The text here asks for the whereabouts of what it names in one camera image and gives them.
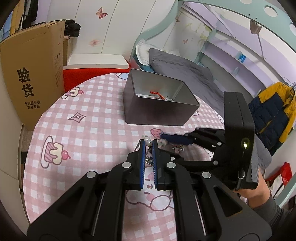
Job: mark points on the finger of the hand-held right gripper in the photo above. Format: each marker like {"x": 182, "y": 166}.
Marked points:
{"x": 178, "y": 139}
{"x": 203, "y": 163}

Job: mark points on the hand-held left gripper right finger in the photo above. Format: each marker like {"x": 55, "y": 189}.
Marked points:
{"x": 155, "y": 166}

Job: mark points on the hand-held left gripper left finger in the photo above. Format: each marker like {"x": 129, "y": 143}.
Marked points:
{"x": 142, "y": 166}

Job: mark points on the grey metal tin box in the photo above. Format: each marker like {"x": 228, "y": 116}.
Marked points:
{"x": 150, "y": 111}

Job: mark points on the person's right forearm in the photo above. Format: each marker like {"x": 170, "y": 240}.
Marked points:
{"x": 274, "y": 213}

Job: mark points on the navy and yellow jacket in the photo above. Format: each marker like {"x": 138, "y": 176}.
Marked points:
{"x": 270, "y": 111}

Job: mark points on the small white shelf item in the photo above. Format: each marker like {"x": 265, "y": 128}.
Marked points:
{"x": 237, "y": 71}

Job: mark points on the red bag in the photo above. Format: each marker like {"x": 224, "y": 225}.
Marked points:
{"x": 281, "y": 178}

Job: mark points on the small blue box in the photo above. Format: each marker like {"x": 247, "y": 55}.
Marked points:
{"x": 241, "y": 58}

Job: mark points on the grey blanket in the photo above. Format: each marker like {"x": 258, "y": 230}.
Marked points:
{"x": 180, "y": 67}

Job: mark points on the grey metal rod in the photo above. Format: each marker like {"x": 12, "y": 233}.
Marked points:
{"x": 260, "y": 46}

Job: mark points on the white pillow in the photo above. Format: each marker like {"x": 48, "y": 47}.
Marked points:
{"x": 142, "y": 52}

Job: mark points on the beige hanging cloth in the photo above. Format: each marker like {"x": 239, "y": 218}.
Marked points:
{"x": 255, "y": 26}

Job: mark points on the white step platform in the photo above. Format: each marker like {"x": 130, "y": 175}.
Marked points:
{"x": 97, "y": 60}

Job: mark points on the white wardrobe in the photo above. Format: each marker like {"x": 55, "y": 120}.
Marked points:
{"x": 124, "y": 23}

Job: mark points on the faded pink flower sticker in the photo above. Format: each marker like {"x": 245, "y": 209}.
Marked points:
{"x": 94, "y": 42}

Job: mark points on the small cardboard box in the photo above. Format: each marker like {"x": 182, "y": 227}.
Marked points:
{"x": 67, "y": 51}

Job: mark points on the pink butterfly sticker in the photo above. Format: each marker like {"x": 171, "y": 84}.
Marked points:
{"x": 101, "y": 12}

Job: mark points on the large cardboard box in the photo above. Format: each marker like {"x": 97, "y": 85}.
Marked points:
{"x": 30, "y": 69}

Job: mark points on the black bag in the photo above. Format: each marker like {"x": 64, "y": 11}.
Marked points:
{"x": 72, "y": 27}

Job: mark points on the row of hanging clothes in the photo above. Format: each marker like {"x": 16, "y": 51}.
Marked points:
{"x": 20, "y": 14}

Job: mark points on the lilac wall shelves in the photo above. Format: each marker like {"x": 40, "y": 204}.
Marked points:
{"x": 231, "y": 46}

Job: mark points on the teal bunk bed frame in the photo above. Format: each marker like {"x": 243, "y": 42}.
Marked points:
{"x": 157, "y": 25}

